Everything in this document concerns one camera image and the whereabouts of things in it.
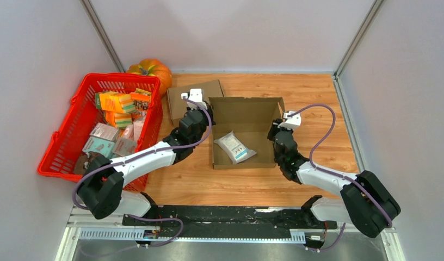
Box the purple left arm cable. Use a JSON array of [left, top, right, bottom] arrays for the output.
[[72, 94, 213, 257]]

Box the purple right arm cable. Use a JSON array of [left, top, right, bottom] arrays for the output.
[[287, 103, 394, 252]]

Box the orange pumpkin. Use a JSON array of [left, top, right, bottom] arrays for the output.
[[126, 58, 172, 97]]

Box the brown cardboard box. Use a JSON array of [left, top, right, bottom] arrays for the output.
[[167, 79, 225, 127]]

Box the orange sponge pack lower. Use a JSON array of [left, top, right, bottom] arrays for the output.
[[104, 111, 132, 128]]

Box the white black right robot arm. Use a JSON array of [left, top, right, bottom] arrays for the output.
[[267, 119, 401, 238]]

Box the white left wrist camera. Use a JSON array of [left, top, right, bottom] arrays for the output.
[[181, 88, 208, 110]]

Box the white blue pouch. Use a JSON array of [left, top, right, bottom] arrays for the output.
[[214, 131, 257, 164]]

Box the orange sponge pack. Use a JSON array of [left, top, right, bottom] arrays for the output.
[[95, 91, 136, 114], [104, 111, 132, 128]]

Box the grey pink packet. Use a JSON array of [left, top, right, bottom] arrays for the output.
[[112, 116, 145, 157]]

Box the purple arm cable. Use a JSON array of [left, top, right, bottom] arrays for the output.
[[287, 103, 394, 252], [72, 94, 213, 257]]

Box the brown netted item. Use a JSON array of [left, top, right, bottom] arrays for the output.
[[73, 152, 104, 175]]

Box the orange sponge pack upper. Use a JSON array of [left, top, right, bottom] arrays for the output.
[[95, 91, 136, 114]]

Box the brown cardboard sheet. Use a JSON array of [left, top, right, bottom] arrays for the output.
[[209, 97, 285, 170]]

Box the teal cookie box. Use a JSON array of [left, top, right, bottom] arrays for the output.
[[82, 136, 115, 159]]

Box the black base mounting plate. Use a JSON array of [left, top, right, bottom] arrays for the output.
[[122, 205, 337, 239]]

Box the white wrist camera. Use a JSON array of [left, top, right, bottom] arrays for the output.
[[278, 111, 302, 130], [181, 88, 208, 110]]

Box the red plastic shopping basket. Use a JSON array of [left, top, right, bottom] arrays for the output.
[[37, 72, 164, 191]]

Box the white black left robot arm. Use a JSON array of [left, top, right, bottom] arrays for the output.
[[72, 100, 213, 226]]

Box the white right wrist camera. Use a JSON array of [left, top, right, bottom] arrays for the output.
[[278, 111, 302, 130]]

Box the orange snack box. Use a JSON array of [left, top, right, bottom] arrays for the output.
[[130, 88, 152, 111]]

